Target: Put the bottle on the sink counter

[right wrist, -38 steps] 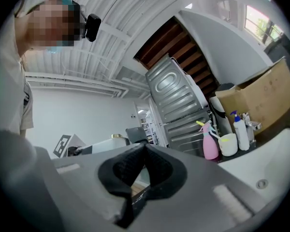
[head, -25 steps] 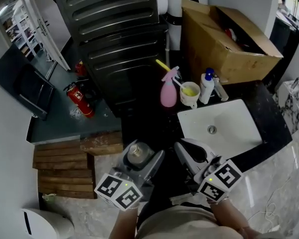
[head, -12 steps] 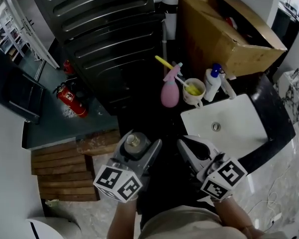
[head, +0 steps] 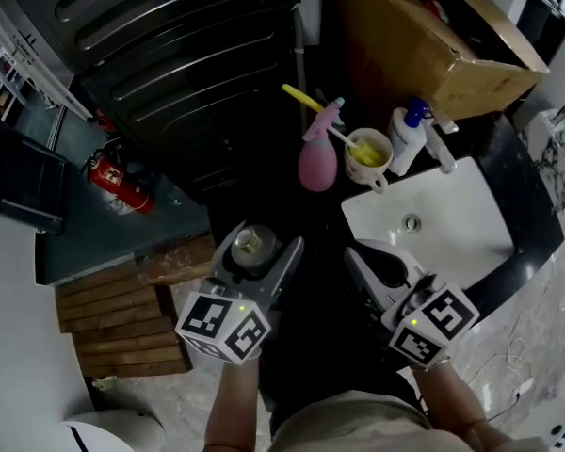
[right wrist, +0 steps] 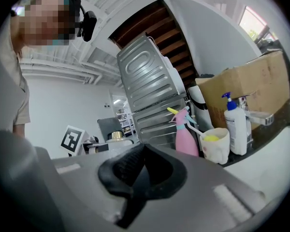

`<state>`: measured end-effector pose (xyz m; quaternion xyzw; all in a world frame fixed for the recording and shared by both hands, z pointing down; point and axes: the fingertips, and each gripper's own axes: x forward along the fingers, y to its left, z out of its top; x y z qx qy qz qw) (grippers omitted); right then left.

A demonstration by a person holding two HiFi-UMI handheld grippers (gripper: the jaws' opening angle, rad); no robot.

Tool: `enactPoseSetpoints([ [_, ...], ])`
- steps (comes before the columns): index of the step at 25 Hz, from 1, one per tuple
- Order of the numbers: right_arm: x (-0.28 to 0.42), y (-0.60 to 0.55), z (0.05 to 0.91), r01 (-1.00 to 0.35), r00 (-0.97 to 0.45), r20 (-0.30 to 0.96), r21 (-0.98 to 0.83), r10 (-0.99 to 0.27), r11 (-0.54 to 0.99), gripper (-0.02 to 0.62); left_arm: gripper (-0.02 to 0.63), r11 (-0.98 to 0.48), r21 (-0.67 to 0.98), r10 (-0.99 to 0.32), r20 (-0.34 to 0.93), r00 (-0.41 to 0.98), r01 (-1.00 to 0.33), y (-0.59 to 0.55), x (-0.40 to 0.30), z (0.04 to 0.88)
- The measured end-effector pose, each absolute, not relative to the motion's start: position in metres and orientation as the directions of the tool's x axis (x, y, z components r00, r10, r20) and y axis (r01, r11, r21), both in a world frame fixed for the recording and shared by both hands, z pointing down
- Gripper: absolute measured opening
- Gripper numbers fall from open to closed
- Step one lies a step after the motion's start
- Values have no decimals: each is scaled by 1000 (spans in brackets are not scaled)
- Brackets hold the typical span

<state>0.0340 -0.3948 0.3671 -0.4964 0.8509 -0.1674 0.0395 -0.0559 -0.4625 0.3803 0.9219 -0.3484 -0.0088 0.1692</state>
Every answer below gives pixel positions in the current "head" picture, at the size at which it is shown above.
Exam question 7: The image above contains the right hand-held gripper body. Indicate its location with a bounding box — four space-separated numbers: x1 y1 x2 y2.
379 272 481 367

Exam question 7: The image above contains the white round stool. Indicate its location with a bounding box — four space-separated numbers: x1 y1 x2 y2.
58 407 166 452

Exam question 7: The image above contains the person's left forearm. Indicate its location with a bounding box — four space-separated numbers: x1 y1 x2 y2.
202 350 265 452

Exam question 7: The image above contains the dark grey cabinet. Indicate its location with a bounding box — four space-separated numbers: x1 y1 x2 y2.
0 110 71 235

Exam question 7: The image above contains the white shelf unit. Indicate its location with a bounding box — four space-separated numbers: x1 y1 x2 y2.
0 0 94 122

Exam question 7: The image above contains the white pump bottle blue top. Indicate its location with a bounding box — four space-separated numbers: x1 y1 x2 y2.
386 96 437 177

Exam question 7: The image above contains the white floor cable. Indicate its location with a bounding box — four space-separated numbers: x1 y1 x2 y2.
465 261 557 423

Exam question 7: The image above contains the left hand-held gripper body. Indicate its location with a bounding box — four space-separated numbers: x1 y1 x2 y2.
174 273 283 365

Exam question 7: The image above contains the white plastic container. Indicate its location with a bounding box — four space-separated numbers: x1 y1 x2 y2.
295 0 324 46

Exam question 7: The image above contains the white cup with handle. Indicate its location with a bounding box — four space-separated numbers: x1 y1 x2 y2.
342 127 396 194

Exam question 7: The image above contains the wooden slatted platform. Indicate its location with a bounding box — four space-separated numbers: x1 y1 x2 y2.
56 261 193 379

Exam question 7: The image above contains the wooden plank block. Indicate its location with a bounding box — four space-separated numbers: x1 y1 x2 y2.
138 234 217 286

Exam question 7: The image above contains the red fire extinguisher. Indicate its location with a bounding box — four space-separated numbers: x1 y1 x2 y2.
93 108 119 134
82 151 155 215

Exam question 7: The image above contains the brown cardboard box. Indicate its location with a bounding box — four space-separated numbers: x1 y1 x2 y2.
331 0 550 121

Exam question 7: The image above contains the black sink countertop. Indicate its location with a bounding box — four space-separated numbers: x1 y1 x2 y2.
206 110 565 319

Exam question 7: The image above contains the person's light shirt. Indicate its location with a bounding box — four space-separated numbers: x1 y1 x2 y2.
267 390 552 452

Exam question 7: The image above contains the marble pattern panel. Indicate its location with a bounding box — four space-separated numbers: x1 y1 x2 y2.
522 91 565 212

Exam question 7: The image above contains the pink spray bottle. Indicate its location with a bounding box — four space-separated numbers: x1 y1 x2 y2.
297 96 347 193

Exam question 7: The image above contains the chrome faucet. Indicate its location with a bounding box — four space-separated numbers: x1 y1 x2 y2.
423 110 460 175

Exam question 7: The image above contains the white sink basin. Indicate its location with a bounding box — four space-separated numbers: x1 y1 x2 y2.
341 155 517 291

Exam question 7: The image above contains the yellow brush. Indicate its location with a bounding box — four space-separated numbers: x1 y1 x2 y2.
281 83 385 167

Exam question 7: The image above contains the person's right forearm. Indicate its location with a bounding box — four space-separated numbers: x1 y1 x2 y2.
409 358 517 452

